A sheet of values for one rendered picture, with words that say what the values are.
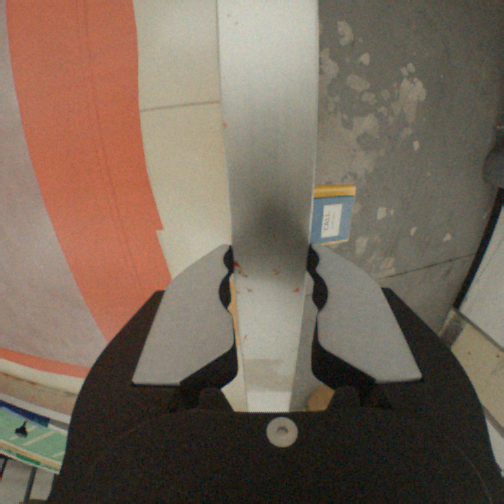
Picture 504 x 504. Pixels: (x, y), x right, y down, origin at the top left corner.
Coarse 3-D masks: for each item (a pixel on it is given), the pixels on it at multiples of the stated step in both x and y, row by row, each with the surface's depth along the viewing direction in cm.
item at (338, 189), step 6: (318, 186) 46; (324, 186) 46; (330, 186) 46; (336, 186) 46; (342, 186) 46; (348, 186) 46; (354, 186) 47; (318, 192) 45; (324, 192) 45; (330, 192) 46; (336, 192) 46; (342, 192) 46; (348, 192) 47; (354, 192) 47; (342, 240) 52
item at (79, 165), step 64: (0, 0) 7; (64, 0) 8; (128, 0) 8; (0, 64) 9; (64, 64) 10; (128, 64) 10; (0, 128) 11; (64, 128) 12; (128, 128) 12; (0, 192) 13; (64, 192) 14; (128, 192) 14
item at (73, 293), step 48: (0, 240) 16; (48, 240) 15; (96, 240) 15; (144, 240) 15; (0, 288) 18; (48, 288) 18; (96, 288) 17; (144, 288) 17; (0, 336) 23; (48, 336) 21; (96, 336) 20
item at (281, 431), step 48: (144, 432) 4; (192, 432) 4; (240, 432) 4; (288, 432) 4; (336, 432) 4; (384, 432) 4; (432, 432) 3; (96, 480) 3; (144, 480) 3; (192, 480) 3; (240, 480) 3; (288, 480) 3; (336, 480) 3; (384, 480) 3; (432, 480) 3; (480, 480) 2
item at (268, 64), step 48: (240, 0) 6; (288, 0) 6; (240, 48) 7; (288, 48) 7; (240, 96) 8; (288, 96) 8; (240, 144) 9; (288, 144) 9; (240, 192) 10; (288, 192) 10; (240, 240) 11; (288, 240) 11; (240, 288) 12; (288, 288) 12; (240, 336) 14; (288, 336) 14; (0, 384) 27; (288, 384) 17
